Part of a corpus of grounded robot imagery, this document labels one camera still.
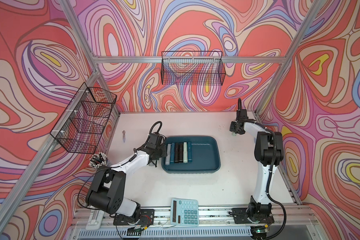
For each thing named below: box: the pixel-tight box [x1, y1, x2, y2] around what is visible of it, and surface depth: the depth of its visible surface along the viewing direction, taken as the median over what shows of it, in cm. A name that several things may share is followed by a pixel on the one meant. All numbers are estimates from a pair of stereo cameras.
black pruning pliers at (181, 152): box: [178, 142, 184, 163], surface depth 95 cm
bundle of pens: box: [89, 152, 110, 168], surface depth 78 cm
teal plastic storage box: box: [161, 135, 221, 174], surface depth 95 cm
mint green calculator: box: [170, 198, 199, 226], surface depth 75 cm
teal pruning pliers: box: [170, 142, 175, 163], surface depth 95 cm
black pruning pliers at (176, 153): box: [174, 142, 179, 163], surface depth 95 cm
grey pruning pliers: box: [165, 144, 171, 166], surface depth 93 cm
